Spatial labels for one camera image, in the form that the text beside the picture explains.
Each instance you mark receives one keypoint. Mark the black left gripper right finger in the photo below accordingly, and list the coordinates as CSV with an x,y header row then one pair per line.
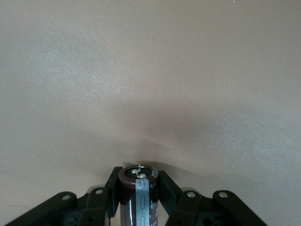
x,y
192,209

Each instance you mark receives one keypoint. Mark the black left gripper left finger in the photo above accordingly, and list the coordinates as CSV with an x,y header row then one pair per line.
x,y
94,207

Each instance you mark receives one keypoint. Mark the dark cylindrical capacitor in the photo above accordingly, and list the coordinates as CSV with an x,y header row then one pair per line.
x,y
138,195

